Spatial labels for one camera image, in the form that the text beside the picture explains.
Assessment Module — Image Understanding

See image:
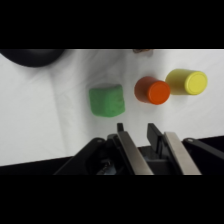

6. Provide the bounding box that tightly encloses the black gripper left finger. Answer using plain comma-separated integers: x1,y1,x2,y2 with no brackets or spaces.
116,122,155,176

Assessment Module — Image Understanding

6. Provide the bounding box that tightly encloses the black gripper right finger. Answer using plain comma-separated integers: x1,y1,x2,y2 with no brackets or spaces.
146,122,203,176

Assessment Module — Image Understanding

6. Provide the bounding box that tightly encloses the green triangle block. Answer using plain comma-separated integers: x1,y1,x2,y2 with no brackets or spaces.
88,83,127,119

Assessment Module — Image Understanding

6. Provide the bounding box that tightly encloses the orange plastic cup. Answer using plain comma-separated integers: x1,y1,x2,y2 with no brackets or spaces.
133,75,172,106

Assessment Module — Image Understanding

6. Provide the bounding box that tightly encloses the yellow plastic cup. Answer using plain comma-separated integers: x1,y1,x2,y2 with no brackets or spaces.
165,68,209,97

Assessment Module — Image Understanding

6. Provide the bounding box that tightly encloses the brown plush toy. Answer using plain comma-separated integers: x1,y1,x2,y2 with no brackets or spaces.
132,49,154,56

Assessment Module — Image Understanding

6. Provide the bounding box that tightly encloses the black bowl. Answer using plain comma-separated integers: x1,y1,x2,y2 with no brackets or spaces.
0,49,67,69

